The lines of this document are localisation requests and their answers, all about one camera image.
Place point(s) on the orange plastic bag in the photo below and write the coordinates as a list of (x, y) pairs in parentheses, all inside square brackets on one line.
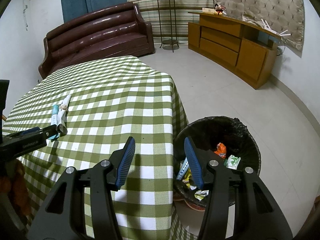
[(221, 150)]

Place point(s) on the wooden sideboard cabinet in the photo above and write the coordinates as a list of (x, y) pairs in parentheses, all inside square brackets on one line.
[(244, 49)]

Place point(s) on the white green wrapper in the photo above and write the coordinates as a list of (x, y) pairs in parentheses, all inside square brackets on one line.
[(232, 162)]

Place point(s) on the dark brown leather sofa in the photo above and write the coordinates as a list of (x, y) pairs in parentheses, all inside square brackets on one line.
[(119, 30)]

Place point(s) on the yellow snack wrapper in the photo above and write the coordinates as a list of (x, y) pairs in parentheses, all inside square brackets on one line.
[(188, 180)]

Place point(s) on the black metal plant stand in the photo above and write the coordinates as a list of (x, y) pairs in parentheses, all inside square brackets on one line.
[(172, 40)]

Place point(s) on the teal tube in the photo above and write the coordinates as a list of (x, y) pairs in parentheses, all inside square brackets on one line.
[(54, 121)]

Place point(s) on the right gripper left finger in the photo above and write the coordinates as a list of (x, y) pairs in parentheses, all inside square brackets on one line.
[(62, 214)]

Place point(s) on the papers on cabinet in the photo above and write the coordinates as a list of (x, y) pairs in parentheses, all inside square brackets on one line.
[(264, 25)]

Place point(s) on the black trash bin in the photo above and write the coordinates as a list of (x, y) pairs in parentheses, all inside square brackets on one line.
[(206, 133)]

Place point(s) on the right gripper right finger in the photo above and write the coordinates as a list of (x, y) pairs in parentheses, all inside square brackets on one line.
[(257, 214)]

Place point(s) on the small toy figure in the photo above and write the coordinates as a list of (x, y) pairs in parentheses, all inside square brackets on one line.
[(219, 9)]

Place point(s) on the green checkered tablecloth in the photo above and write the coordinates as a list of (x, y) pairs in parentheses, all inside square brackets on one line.
[(111, 100)]

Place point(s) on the beige patterned wall cloth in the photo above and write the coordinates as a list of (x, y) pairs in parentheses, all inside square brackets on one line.
[(281, 15)]

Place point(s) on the striped green curtain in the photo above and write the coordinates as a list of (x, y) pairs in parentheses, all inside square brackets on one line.
[(186, 11)]

